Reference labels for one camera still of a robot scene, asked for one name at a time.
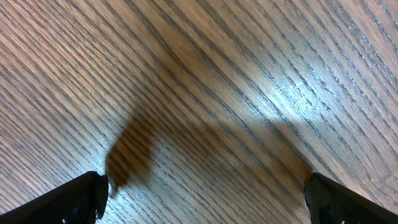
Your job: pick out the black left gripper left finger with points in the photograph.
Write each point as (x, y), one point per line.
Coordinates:
(81, 200)

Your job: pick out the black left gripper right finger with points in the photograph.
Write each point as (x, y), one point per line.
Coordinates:
(331, 202)

